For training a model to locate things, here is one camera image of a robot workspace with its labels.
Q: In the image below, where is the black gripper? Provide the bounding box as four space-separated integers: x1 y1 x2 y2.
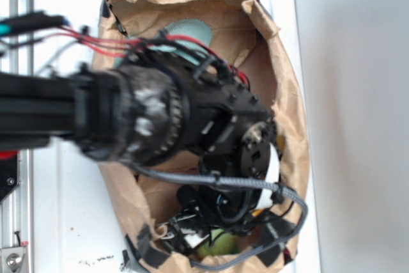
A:
161 141 294 256

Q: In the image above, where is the green plush animal toy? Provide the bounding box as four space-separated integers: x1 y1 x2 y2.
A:
196 228 239 258

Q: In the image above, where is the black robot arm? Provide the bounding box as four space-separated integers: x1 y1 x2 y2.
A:
1 50 289 255

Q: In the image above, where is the yellow sponge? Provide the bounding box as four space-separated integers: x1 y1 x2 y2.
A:
275 135 285 159

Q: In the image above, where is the teal cloth rag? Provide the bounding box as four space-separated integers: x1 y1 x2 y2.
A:
148 19 213 67

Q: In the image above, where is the brown paper bag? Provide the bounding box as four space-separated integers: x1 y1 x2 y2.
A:
99 0 310 272

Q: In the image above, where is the grey braided cable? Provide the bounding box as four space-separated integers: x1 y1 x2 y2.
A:
132 160 309 270

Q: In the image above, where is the black mounting bracket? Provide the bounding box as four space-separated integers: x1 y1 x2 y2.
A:
1 151 20 203

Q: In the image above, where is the red black wire bundle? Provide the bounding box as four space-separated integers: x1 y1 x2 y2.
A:
0 12 250 90

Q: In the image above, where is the aluminium frame rail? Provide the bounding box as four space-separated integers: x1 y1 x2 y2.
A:
1 0 34 272

